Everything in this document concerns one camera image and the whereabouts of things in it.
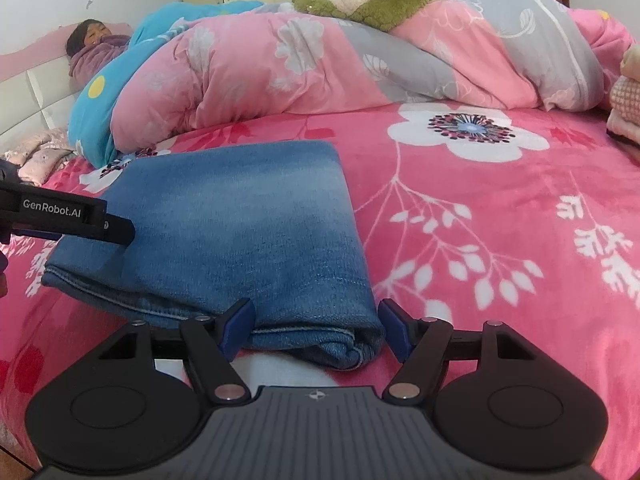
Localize blue denim jeans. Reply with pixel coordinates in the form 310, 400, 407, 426
42, 141, 384, 370

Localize blue floral quilt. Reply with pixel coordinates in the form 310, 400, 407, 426
67, 0, 262, 168

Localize white pink padded headboard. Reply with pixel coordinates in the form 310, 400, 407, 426
0, 25, 79, 152

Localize pink floral bed sheet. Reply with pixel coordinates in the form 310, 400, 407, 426
1, 104, 639, 479

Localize person in purple jacket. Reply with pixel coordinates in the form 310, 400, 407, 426
65, 18, 130, 89

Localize pink grey floral duvet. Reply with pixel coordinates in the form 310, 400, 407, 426
110, 0, 634, 153

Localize pink checked folded garment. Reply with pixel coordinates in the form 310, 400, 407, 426
606, 76, 640, 143

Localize cream folded garment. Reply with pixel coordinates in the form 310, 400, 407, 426
620, 44, 640, 81

